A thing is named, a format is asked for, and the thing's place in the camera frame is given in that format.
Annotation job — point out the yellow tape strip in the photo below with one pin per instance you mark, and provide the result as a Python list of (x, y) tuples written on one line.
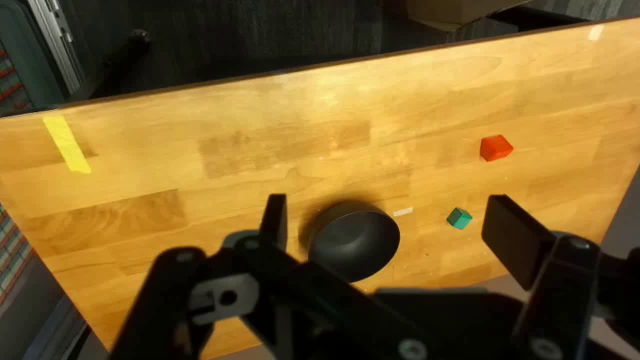
[(66, 144)]

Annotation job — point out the black bowl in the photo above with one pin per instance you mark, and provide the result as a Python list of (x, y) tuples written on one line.
[(350, 239)]

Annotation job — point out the small white tape piece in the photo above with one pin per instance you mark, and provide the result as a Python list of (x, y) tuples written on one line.
[(402, 212)]

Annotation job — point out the orange block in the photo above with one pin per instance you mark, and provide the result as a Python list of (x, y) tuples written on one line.
[(494, 148)]

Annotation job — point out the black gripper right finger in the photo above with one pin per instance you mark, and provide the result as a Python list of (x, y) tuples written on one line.
[(516, 239)]

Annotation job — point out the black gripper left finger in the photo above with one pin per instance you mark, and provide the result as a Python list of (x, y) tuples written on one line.
[(274, 221)]

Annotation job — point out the green block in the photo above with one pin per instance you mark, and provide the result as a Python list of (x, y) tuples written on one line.
[(458, 219)]

